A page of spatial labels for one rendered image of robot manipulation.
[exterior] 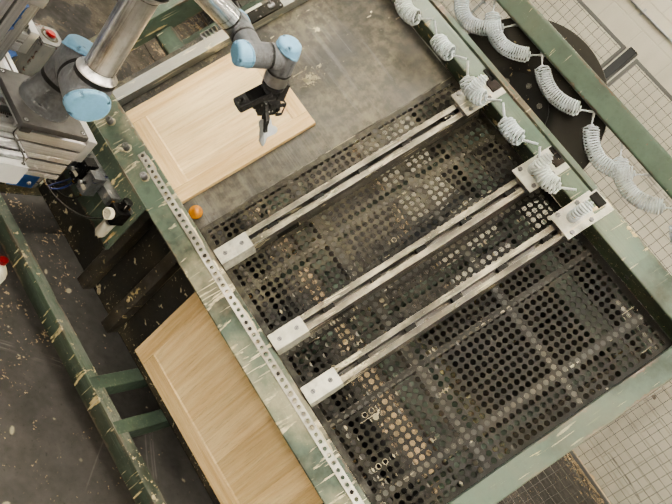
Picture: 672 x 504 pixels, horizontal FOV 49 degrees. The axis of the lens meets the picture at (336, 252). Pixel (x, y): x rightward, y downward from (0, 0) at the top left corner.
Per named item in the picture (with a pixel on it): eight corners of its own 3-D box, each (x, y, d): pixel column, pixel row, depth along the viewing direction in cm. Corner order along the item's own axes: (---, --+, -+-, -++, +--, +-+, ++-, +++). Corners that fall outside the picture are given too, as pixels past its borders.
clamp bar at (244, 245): (214, 252, 259) (199, 228, 236) (489, 84, 275) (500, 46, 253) (228, 275, 256) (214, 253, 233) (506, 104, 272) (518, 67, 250)
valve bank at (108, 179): (17, 143, 272) (53, 97, 263) (49, 148, 284) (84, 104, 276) (77, 250, 257) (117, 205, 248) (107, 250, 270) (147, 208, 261)
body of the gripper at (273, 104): (281, 117, 233) (294, 89, 224) (258, 121, 228) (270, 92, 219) (269, 100, 236) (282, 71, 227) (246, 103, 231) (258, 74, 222)
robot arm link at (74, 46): (77, 74, 216) (104, 40, 211) (86, 103, 209) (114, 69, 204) (39, 56, 208) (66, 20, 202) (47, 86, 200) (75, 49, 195)
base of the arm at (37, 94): (30, 115, 203) (49, 90, 199) (11, 77, 209) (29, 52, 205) (75, 127, 216) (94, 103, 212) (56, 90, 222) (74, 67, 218)
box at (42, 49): (1, 56, 268) (28, 19, 261) (29, 63, 278) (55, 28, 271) (15, 79, 264) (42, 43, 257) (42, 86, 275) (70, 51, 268)
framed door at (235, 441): (138, 349, 297) (134, 350, 295) (225, 265, 276) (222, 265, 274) (252, 553, 270) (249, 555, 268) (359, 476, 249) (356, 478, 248)
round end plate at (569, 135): (385, 106, 338) (522, -27, 308) (390, 108, 343) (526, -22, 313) (491, 243, 314) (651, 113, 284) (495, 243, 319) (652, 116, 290)
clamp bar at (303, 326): (266, 335, 248) (256, 318, 226) (549, 155, 265) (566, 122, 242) (282, 360, 245) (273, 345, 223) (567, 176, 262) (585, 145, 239)
